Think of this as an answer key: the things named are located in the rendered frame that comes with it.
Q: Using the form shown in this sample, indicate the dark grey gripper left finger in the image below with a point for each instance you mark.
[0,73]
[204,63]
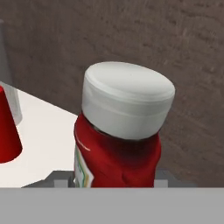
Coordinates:
[58,180]

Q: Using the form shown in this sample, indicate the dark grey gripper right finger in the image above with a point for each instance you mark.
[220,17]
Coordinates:
[169,180]

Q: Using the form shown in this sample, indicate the red white-capped condiment bottle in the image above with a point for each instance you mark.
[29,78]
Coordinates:
[122,151]

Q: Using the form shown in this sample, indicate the red cone-shaped bottle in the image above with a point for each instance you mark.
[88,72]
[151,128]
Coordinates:
[6,131]

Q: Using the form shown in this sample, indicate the grey translucent shaker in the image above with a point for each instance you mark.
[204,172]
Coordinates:
[8,87]

